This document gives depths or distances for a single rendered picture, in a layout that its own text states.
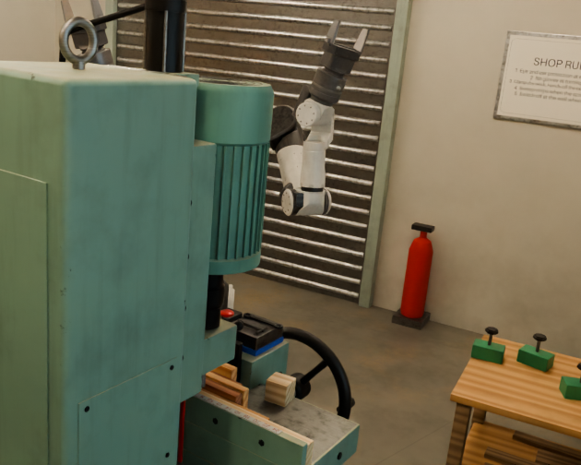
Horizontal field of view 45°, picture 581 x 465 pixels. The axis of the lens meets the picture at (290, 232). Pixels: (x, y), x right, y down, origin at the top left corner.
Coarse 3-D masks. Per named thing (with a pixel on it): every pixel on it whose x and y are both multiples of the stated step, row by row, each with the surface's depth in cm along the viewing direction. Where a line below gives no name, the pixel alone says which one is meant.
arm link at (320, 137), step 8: (312, 128) 201; (320, 128) 200; (328, 128) 199; (312, 136) 200; (320, 136) 200; (328, 136) 198; (304, 144) 196; (312, 144) 195; (320, 144) 195; (328, 144) 198
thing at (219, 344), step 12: (228, 324) 127; (216, 336) 123; (228, 336) 126; (204, 348) 120; (216, 348) 123; (228, 348) 127; (204, 360) 121; (216, 360) 124; (228, 360) 128; (204, 372) 122
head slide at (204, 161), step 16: (208, 144) 104; (208, 160) 104; (192, 176) 102; (208, 176) 105; (192, 192) 103; (208, 192) 106; (192, 208) 104; (208, 208) 107; (192, 224) 105; (208, 224) 108; (192, 240) 105; (208, 240) 109; (192, 256) 106; (208, 256) 110; (192, 272) 107; (192, 288) 108; (192, 304) 109; (192, 320) 110; (192, 336) 111; (192, 352) 112; (192, 368) 113; (192, 384) 114
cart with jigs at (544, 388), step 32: (480, 352) 250; (512, 352) 259; (544, 352) 249; (480, 384) 232; (512, 384) 234; (544, 384) 236; (576, 384) 227; (480, 416) 274; (512, 416) 216; (544, 416) 215; (576, 416) 217; (448, 448) 230; (480, 448) 258; (512, 448) 260; (544, 448) 260
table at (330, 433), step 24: (264, 408) 133; (288, 408) 134; (312, 408) 134; (192, 432) 126; (312, 432) 126; (336, 432) 127; (216, 456) 123; (240, 456) 120; (312, 456) 119; (336, 456) 124
